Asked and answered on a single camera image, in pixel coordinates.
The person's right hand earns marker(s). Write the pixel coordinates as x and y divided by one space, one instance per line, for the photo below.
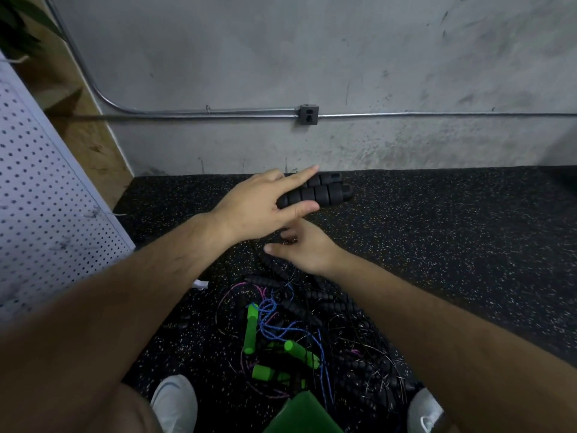
306 248

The person's left hand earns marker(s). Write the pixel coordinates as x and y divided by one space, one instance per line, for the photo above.
257 207

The white pegboard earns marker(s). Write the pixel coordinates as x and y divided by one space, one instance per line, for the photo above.
45 194

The person's left forearm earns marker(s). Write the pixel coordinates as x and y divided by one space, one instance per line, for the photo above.
108 329

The person's right forearm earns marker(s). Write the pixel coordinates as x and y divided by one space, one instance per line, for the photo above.
460 338

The person's left leg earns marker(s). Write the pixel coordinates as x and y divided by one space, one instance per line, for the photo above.
126 410

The metal conduit pipe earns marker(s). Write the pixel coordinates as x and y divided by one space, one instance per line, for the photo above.
225 112

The grey electrical junction box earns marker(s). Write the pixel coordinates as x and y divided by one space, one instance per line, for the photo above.
308 114

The white right shoe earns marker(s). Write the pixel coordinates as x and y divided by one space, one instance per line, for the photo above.
424 412

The white shoe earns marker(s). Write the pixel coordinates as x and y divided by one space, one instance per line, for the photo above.
176 403
424 412

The white left shoe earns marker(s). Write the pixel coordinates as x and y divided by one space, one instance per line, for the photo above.
176 403

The green potted plant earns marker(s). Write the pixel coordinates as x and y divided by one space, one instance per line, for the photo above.
23 22

